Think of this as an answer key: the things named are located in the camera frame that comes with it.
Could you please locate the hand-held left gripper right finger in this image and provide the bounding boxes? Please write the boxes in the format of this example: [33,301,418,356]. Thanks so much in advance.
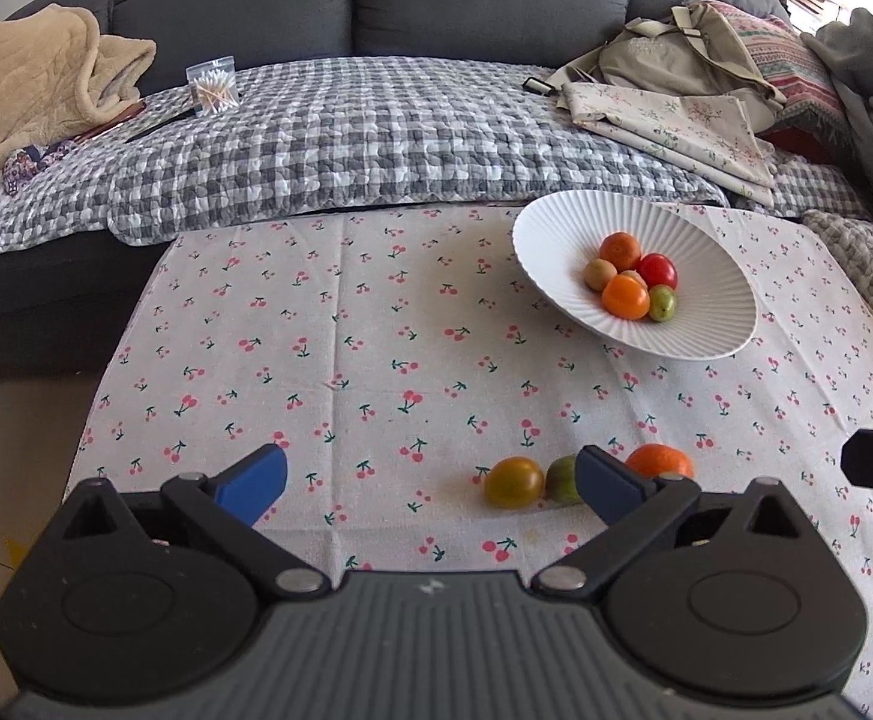
[530,445,812,601]

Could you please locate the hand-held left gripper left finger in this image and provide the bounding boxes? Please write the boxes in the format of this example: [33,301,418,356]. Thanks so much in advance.
[52,444,332,602]

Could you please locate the large orange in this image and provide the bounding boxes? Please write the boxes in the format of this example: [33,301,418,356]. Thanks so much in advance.
[623,444,697,480]

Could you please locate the yellow-green tomato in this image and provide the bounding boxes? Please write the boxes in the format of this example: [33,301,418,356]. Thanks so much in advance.
[483,457,546,510]

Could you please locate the medium orange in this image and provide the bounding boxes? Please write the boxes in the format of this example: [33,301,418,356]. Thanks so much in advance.
[601,274,651,320]

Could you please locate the red tomato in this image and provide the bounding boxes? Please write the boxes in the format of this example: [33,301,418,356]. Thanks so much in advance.
[636,253,679,290]

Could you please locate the white ribbed bowl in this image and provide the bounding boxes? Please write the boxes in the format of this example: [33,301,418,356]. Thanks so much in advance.
[512,191,760,362]

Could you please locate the small orange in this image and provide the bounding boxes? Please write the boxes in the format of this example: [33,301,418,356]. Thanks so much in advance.
[599,232,643,272]

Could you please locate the grey knitted blanket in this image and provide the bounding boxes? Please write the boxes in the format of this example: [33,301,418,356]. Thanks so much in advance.
[803,208,873,377]

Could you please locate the cherry print tablecloth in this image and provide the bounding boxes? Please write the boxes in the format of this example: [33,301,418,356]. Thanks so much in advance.
[68,202,873,713]

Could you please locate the striped patterned pillow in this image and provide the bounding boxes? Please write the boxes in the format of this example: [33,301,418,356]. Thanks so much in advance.
[683,0,868,163]

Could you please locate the floral print cloth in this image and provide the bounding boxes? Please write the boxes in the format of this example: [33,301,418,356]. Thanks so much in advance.
[560,81,778,208]

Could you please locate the grey checked quilt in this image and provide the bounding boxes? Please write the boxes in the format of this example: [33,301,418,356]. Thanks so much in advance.
[0,56,873,280]

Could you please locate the black pen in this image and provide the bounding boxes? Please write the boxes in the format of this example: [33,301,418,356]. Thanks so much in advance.
[125,109,196,144]

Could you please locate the red pen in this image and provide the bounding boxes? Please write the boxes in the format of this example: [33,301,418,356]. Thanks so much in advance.
[72,99,145,143]

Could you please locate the dark floral pouch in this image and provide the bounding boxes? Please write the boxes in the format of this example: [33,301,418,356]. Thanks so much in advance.
[2,139,77,198]

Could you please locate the cotton swab box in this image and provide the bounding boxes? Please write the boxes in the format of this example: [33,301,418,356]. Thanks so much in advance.
[185,58,243,118]

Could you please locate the beige canvas bag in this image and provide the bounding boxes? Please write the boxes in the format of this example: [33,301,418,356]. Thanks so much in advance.
[556,4,787,130]

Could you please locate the beige fleece blanket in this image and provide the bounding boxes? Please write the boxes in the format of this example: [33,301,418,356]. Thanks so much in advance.
[0,4,158,185]

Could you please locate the dark grey sofa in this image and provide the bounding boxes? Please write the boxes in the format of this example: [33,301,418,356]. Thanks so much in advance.
[0,0,782,383]

